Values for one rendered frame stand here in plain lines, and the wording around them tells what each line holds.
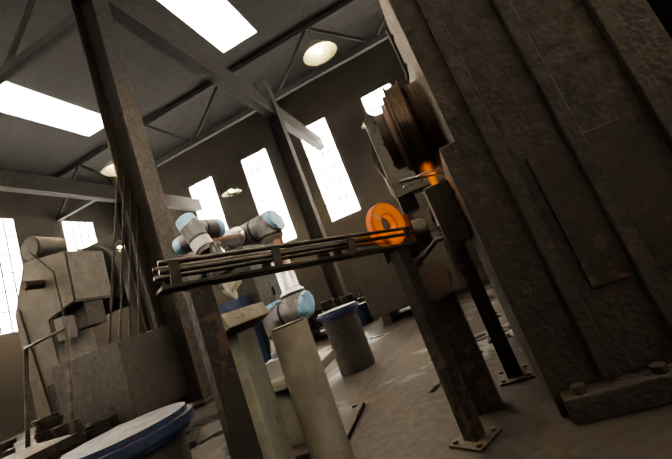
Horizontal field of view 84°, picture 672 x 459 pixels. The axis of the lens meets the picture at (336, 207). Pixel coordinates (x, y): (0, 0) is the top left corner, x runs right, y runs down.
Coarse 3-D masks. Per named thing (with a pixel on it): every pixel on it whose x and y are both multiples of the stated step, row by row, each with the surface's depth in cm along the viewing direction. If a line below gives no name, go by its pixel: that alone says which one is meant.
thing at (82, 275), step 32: (32, 256) 543; (64, 256) 523; (96, 256) 570; (32, 288) 509; (64, 288) 516; (96, 288) 549; (32, 320) 523; (64, 320) 490; (96, 320) 534; (32, 352) 514; (64, 352) 517; (32, 384) 510
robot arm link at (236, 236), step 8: (232, 232) 171; (240, 232) 177; (176, 240) 148; (184, 240) 146; (216, 240) 160; (224, 240) 165; (232, 240) 170; (240, 240) 176; (248, 240) 180; (176, 248) 148; (184, 248) 147
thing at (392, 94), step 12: (396, 96) 158; (396, 108) 156; (396, 120) 154; (408, 120) 153; (408, 132) 154; (408, 144) 154; (420, 144) 155; (420, 156) 158; (420, 168) 162; (432, 168) 164
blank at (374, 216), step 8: (376, 208) 124; (384, 208) 127; (392, 208) 129; (368, 216) 123; (376, 216) 123; (384, 216) 128; (392, 216) 127; (400, 216) 129; (368, 224) 122; (376, 224) 122; (392, 224) 128; (400, 224) 128; (392, 232) 125; (400, 232) 126; (384, 240) 121; (392, 240) 123; (400, 240) 125
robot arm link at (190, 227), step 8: (184, 216) 134; (192, 216) 136; (176, 224) 135; (184, 224) 133; (192, 224) 134; (200, 224) 136; (184, 232) 133; (192, 232) 132; (200, 232) 133; (192, 240) 131
